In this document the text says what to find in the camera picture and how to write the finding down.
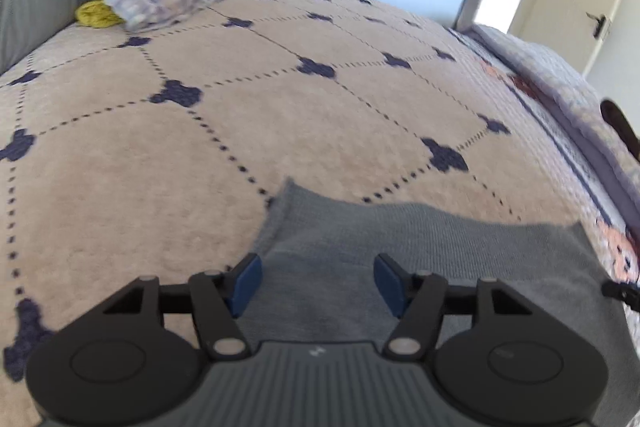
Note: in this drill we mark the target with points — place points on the pink quilted bedspread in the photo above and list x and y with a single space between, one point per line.
125 154

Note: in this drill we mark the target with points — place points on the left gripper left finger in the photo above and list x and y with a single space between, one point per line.
144 349

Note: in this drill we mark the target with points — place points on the folded lavender blanket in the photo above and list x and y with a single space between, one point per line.
572 100

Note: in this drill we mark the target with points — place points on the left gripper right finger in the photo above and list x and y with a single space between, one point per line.
489 356

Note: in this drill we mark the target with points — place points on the dark brown curved object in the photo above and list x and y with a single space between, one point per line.
616 119

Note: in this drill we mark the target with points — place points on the grey knit cat sweater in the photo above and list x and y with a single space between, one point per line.
318 284

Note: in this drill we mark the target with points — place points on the yellow crumpled cloth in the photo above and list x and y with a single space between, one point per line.
97 14

